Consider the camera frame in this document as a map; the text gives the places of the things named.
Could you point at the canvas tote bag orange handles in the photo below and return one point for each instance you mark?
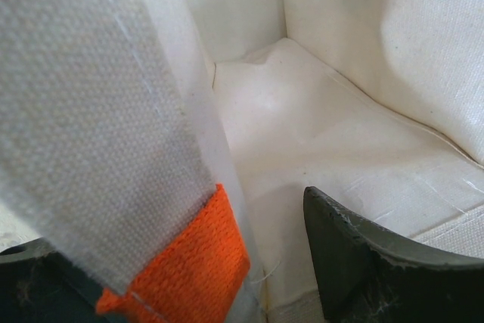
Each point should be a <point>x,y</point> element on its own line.
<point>164,146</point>

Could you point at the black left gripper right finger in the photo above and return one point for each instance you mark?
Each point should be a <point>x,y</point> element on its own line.
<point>367,273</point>

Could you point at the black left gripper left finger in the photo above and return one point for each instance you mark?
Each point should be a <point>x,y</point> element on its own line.
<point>38,284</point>

